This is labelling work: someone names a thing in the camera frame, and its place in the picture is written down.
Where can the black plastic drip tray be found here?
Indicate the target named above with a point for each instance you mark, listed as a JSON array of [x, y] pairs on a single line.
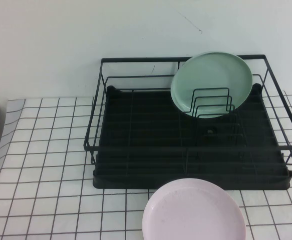
[[148, 125]]

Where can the white black-checked tablecloth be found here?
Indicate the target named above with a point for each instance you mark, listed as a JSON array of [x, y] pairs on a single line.
[[48, 155]]

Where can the green round plate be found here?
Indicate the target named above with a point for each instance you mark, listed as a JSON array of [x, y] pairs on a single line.
[[211, 75]]

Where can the pink round plate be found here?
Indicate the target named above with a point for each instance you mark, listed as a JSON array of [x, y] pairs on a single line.
[[193, 212]]

